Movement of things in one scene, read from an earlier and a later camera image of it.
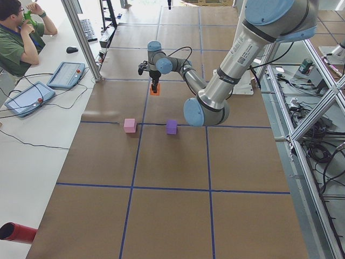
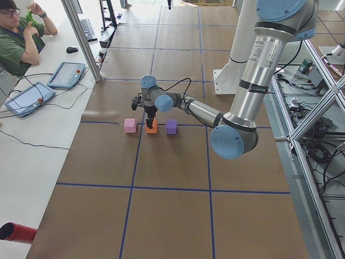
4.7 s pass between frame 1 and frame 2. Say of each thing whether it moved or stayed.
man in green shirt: stayed
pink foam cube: stayed
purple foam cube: stayed
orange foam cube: moved
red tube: stayed
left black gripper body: moved
